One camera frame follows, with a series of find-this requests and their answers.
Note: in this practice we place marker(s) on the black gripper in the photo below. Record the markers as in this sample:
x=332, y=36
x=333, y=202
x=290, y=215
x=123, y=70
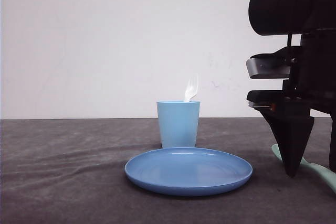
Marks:
x=310, y=86

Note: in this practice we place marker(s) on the mint green plastic spoon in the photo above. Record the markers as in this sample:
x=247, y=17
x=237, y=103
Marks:
x=324, y=173

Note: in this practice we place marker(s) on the white plastic fork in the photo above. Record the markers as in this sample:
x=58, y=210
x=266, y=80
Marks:
x=191, y=89

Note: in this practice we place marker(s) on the light blue plastic cup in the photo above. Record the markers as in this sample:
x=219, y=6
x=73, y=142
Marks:
x=178, y=123

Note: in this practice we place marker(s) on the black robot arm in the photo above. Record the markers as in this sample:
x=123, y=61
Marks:
x=291, y=18

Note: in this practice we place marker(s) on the blue plastic plate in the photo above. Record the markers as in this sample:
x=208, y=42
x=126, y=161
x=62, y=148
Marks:
x=188, y=171

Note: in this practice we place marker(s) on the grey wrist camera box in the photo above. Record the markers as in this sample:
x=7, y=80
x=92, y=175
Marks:
x=269, y=65

